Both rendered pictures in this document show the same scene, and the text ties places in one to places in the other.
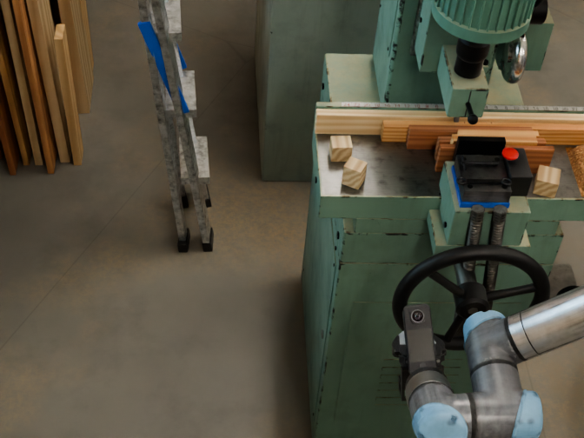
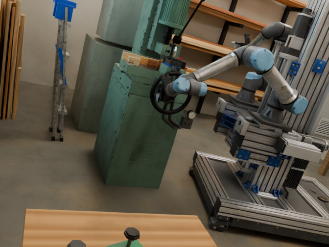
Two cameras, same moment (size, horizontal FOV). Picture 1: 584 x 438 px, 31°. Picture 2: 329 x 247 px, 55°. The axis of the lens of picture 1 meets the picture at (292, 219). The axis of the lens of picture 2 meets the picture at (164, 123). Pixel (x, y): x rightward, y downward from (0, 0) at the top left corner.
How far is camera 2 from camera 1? 1.28 m
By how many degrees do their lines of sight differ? 33
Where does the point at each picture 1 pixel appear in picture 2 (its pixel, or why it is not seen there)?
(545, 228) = not seen: hidden behind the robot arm
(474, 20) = (171, 20)
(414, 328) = (165, 78)
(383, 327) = (137, 124)
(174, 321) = (52, 154)
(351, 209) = (135, 71)
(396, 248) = (145, 90)
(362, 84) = not seen: hidden behind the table
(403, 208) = (150, 74)
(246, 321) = (77, 156)
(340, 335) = (123, 126)
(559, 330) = (206, 71)
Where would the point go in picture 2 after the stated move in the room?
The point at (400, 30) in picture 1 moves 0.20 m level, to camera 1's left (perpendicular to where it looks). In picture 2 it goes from (143, 42) to (117, 35)
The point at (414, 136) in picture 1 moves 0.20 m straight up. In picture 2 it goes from (150, 61) to (158, 33)
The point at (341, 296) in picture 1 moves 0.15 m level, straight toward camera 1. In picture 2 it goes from (127, 108) to (128, 115)
